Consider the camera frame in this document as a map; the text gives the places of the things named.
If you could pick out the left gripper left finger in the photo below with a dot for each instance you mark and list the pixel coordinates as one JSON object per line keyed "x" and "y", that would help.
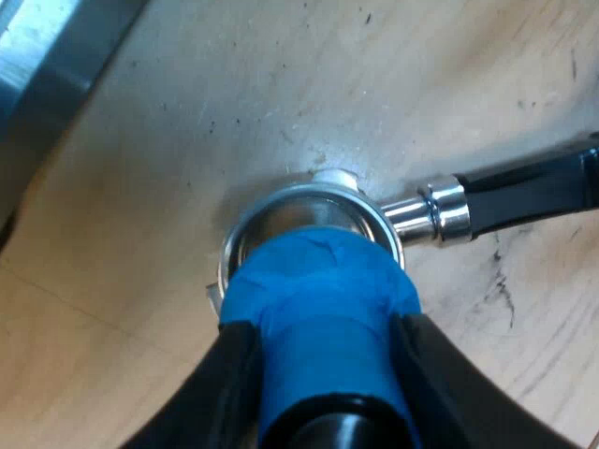
{"x": 210, "y": 393}

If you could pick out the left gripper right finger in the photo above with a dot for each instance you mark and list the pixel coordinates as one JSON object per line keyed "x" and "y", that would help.
{"x": 449, "y": 388}

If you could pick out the bright blue tamper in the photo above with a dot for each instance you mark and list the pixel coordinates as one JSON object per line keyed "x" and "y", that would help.
{"x": 323, "y": 318}

